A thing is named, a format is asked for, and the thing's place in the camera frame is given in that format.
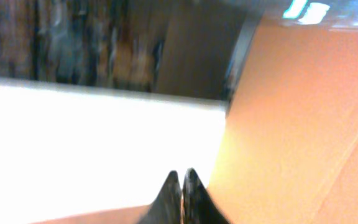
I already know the brown cardboard box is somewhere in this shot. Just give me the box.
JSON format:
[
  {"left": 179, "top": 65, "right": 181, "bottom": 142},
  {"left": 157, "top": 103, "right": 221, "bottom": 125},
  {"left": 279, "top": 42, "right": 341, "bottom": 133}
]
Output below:
[{"left": 42, "top": 21, "right": 358, "bottom": 223}]

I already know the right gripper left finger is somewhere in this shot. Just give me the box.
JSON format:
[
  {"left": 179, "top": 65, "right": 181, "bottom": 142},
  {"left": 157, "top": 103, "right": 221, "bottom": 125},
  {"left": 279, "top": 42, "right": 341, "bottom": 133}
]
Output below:
[{"left": 138, "top": 170, "right": 181, "bottom": 224}]

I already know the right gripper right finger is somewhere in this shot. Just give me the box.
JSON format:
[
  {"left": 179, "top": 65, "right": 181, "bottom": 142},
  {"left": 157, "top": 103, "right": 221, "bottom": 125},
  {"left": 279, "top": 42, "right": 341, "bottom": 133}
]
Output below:
[{"left": 182, "top": 168, "right": 230, "bottom": 224}]

